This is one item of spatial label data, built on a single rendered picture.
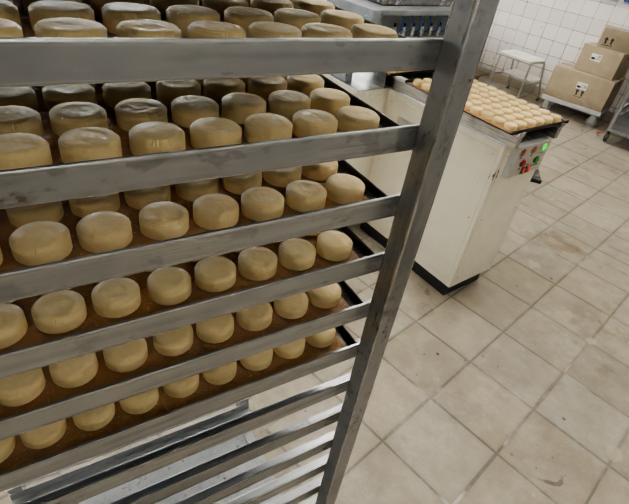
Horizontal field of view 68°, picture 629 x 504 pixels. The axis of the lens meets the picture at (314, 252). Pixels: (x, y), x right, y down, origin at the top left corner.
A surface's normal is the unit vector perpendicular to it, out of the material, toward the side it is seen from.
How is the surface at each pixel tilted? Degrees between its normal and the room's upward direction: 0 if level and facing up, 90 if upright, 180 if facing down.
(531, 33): 90
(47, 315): 0
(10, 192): 90
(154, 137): 0
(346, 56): 90
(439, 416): 0
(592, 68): 93
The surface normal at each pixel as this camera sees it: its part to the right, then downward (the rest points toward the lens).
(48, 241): 0.13, -0.79
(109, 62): 0.49, 0.58
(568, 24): -0.73, 0.33
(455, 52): -0.86, 0.21
